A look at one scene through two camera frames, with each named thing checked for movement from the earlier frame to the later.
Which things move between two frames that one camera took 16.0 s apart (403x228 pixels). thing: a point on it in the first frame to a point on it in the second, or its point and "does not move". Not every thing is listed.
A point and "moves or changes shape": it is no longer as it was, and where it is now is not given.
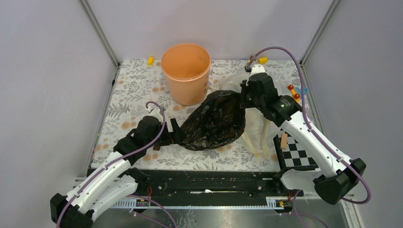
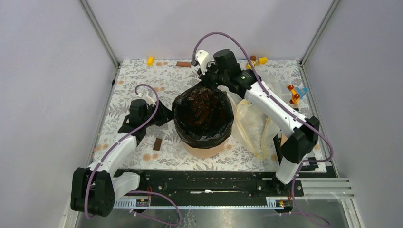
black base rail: x=156 y=184 does not move
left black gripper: x=175 y=137 to x=166 y=114
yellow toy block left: x=150 y=61 does not move
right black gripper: x=245 y=87 to x=204 y=76
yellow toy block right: x=263 y=60 does not move
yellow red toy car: x=296 y=96 does not move
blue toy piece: x=299 y=91 does not move
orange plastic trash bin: x=187 y=67 to x=203 y=153
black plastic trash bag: x=218 y=120 moves or changes shape
